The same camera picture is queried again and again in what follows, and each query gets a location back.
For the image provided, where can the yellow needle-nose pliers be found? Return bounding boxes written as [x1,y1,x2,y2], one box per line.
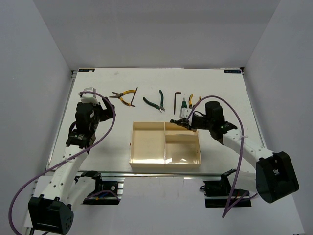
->
[188,94,194,109]
[109,90,137,107]

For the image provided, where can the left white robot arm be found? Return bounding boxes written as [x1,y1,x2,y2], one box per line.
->
[28,94,114,235]

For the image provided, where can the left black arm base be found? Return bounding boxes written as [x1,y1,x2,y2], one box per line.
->
[82,173,124,205]

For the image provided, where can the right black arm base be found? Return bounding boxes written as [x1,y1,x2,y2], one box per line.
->
[199,169,251,208]

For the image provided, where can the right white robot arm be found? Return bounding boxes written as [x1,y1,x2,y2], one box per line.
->
[170,101,299,203]

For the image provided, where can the green orange stubby screwdriver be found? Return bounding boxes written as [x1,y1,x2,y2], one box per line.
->
[181,98,188,109]

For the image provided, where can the green side cutters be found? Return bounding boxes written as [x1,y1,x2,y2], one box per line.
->
[142,90,166,114]

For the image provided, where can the right brown hex key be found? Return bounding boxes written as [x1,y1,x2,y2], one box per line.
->
[173,92,181,115]

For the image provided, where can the brown hex key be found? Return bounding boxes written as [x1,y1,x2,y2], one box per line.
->
[173,92,181,115]
[130,87,138,107]

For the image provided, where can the left brown hex key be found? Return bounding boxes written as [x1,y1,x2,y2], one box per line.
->
[130,87,138,107]

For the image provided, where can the beige three-compartment tray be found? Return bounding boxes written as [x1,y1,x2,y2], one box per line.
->
[129,122,201,169]

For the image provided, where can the left blue corner label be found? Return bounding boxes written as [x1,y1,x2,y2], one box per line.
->
[78,68,95,72]

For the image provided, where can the blue corner label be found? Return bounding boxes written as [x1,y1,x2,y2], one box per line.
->
[224,70,242,74]
[78,68,95,72]

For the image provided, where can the right blue corner label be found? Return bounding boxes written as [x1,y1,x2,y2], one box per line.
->
[224,70,242,74]

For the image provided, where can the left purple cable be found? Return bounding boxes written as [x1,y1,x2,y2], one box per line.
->
[8,91,115,235]

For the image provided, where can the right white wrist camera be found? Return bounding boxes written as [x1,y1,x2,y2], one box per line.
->
[179,108,192,119]

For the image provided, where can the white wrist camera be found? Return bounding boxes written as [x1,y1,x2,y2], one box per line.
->
[79,87,98,105]
[179,108,192,119]

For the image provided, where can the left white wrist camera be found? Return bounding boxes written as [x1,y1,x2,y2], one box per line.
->
[79,87,98,105]

